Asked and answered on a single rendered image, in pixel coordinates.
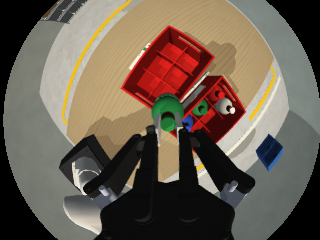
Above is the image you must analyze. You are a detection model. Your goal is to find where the blue bottle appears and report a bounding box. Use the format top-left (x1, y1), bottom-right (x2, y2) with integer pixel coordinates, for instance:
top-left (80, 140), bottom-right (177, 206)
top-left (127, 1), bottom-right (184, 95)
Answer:
top-left (182, 113), bottom-right (193, 132)

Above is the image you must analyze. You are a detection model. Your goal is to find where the dark red crate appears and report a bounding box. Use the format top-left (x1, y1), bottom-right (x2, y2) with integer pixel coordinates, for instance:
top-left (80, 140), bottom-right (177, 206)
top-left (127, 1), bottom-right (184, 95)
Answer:
top-left (120, 25), bottom-right (215, 110)
top-left (181, 76), bottom-right (246, 143)

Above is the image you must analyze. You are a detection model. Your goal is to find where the red bottle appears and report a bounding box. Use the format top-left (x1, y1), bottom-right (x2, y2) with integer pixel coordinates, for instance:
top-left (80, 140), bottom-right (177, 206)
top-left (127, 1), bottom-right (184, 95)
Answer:
top-left (206, 85), bottom-right (225, 101)

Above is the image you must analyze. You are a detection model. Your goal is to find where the white bottle with grey label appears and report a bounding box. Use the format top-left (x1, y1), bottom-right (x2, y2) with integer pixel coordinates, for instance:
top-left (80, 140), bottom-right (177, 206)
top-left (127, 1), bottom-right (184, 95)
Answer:
top-left (213, 97), bottom-right (235, 114)

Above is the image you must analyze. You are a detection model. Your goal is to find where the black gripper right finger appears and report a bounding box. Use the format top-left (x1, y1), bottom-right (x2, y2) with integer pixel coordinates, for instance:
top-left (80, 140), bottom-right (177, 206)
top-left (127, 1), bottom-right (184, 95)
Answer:
top-left (174, 112), bottom-right (255, 223)

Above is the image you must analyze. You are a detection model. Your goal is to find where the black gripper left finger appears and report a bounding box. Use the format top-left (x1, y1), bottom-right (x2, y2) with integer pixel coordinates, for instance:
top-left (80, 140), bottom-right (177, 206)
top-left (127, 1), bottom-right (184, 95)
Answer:
top-left (83, 113), bottom-right (162, 222)

